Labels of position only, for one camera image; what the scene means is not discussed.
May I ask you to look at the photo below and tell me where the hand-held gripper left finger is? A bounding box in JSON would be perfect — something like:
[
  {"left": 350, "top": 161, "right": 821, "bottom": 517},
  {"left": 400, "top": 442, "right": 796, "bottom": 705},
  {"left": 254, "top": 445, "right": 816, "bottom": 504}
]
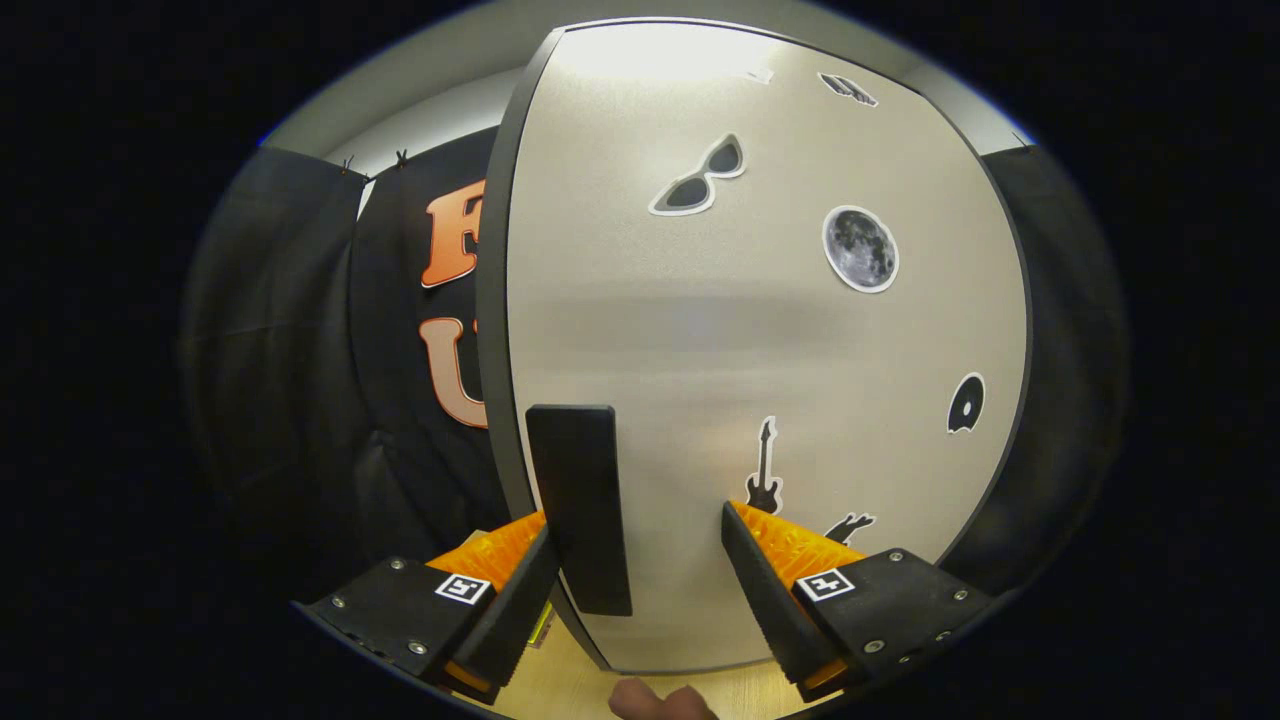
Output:
[{"left": 308, "top": 510, "right": 561, "bottom": 706}]

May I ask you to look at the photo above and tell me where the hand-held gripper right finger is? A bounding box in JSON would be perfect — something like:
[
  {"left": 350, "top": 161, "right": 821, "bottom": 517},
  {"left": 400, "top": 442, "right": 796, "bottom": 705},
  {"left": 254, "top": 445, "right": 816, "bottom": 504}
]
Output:
[{"left": 720, "top": 501, "right": 996, "bottom": 706}]

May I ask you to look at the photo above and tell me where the black door handle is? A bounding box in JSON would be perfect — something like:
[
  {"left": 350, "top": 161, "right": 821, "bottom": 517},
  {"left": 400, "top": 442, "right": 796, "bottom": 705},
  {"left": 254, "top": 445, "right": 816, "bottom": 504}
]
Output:
[{"left": 525, "top": 404, "right": 633, "bottom": 617}]

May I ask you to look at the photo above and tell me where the beige shoe cabinet door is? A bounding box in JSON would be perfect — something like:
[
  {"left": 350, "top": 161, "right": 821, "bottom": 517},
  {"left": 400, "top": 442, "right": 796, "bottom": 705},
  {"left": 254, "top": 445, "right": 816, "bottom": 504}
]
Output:
[{"left": 505, "top": 20, "right": 1031, "bottom": 673}]

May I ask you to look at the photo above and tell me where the dark grey shoe cabinet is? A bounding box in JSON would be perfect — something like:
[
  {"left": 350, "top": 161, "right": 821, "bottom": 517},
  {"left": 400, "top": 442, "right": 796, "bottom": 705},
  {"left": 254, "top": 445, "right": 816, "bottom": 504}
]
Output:
[{"left": 475, "top": 15, "right": 1036, "bottom": 676}]

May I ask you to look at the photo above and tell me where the black backdrop cloth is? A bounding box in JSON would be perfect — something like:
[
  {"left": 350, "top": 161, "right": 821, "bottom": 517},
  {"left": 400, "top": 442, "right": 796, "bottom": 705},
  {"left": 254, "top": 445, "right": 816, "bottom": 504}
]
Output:
[{"left": 180, "top": 125, "right": 1131, "bottom": 601}]

